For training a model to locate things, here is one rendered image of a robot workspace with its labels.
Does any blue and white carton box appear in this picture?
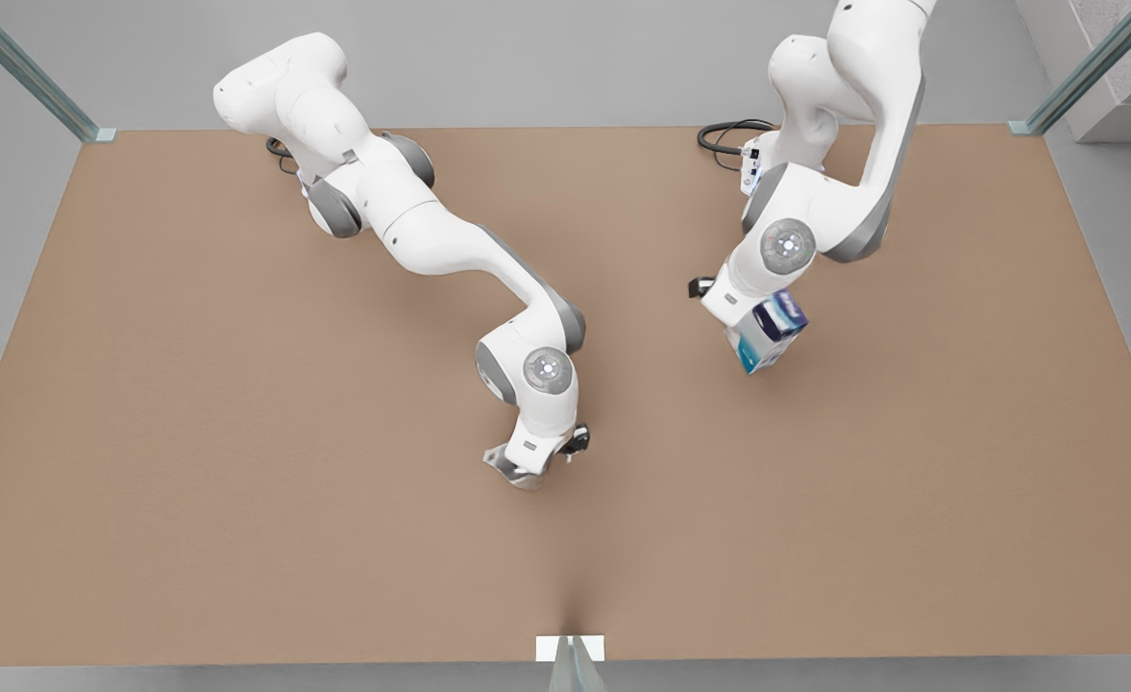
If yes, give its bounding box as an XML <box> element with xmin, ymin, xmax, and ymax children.
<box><xmin>724</xmin><ymin>288</ymin><xmax>810</xmax><ymax>377</ymax></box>

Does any silver frame post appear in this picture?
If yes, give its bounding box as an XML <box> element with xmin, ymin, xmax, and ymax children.
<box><xmin>1008</xmin><ymin>0</ymin><xmax>1131</xmax><ymax>136</ymax></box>
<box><xmin>0</xmin><ymin>0</ymin><xmax>117</xmax><ymax>144</ymax></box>
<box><xmin>535</xmin><ymin>634</ymin><xmax>607</xmax><ymax>692</ymax></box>

